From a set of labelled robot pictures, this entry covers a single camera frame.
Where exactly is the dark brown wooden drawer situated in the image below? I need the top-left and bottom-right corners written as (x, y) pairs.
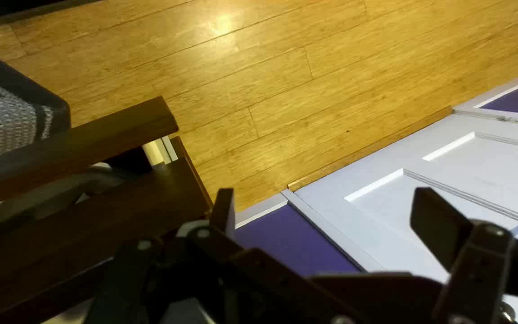
top-left (0, 95), bottom-right (179, 212)

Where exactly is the dark brown wooden cabinet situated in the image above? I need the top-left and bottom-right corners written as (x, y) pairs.
top-left (0, 135), bottom-right (215, 324)

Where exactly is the white panelled door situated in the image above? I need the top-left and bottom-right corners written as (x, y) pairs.
top-left (280, 70), bottom-right (518, 324)

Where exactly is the grey mesh office chair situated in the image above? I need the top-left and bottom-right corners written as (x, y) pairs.
top-left (0, 41), bottom-right (129, 241)

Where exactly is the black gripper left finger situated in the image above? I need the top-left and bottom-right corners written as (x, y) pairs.
top-left (87, 187), bottom-right (355, 324)

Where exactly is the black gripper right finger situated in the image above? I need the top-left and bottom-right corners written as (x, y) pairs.
top-left (407, 185), bottom-right (518, 324)

